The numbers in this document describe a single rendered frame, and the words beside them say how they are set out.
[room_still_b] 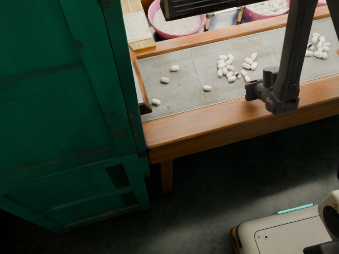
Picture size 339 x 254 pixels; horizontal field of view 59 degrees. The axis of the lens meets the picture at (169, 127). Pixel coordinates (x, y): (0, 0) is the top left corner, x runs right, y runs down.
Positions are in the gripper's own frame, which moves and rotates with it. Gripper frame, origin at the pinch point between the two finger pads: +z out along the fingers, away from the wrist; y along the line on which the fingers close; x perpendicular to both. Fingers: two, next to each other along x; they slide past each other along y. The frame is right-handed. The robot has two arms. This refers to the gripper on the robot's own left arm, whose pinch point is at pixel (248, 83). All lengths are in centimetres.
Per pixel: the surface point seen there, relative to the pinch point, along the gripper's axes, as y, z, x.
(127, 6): 36, 45, -33
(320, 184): -52, 23, 82
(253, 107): 1.2, -5.7, 7.8
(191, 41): 13.5, 24.6, -15.8
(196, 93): 19.2, 6.3, 1.5
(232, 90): 4.9, 4.3, 3.1
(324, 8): -52, 26, -17
